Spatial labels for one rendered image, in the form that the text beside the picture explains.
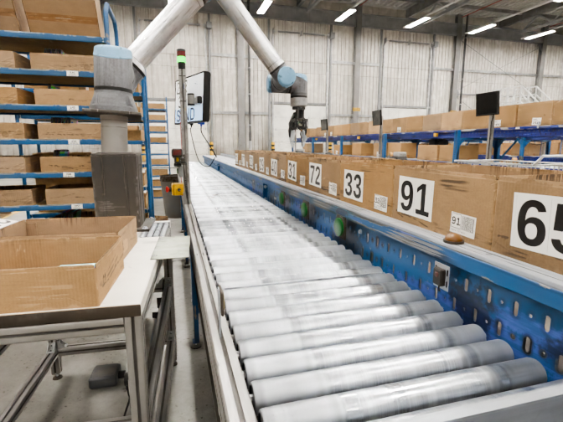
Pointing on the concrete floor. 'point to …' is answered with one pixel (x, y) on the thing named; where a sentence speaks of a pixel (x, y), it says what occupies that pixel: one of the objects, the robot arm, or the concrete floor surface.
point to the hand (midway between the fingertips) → (296, 145)
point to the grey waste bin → (172, 207)
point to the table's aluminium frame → (19, 335)
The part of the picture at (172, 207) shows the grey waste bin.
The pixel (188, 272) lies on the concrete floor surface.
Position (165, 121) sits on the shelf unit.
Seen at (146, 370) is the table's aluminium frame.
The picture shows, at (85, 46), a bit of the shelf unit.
